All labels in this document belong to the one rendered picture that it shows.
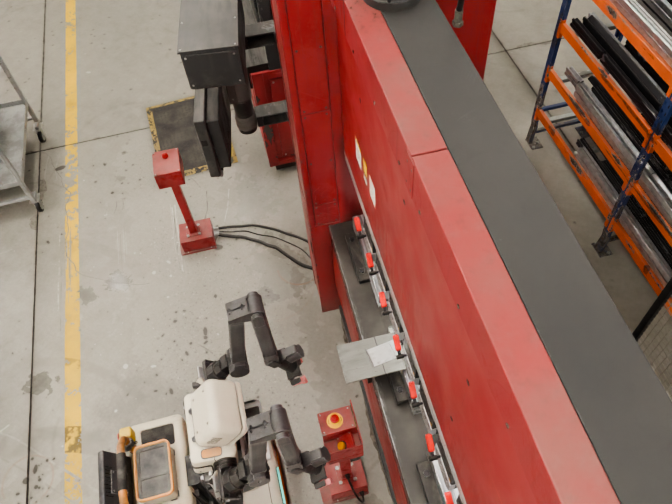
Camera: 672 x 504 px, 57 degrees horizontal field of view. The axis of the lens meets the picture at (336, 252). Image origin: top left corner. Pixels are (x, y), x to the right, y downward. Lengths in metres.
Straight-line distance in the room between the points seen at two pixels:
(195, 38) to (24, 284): 2.57
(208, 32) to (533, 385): 1.97
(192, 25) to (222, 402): 1.52
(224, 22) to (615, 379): 2.06
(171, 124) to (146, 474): 3.25
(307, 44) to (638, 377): 1.70
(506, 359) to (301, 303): 2.84
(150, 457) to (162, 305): 1.62
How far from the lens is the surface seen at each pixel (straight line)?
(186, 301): 4.20
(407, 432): 2.72
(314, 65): 2.55
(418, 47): 1.93
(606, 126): 4.12
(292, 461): 2.25
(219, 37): 2.67
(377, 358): 2.70
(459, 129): 1.67
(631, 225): 4.10
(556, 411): 1.27
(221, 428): 2.25
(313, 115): 2.70
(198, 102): 2.94
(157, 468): 2.78
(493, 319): 1.33
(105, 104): 5.76
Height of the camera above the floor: 3.44
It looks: 54 degrees down
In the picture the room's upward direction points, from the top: 6 degrees counter-clockwise
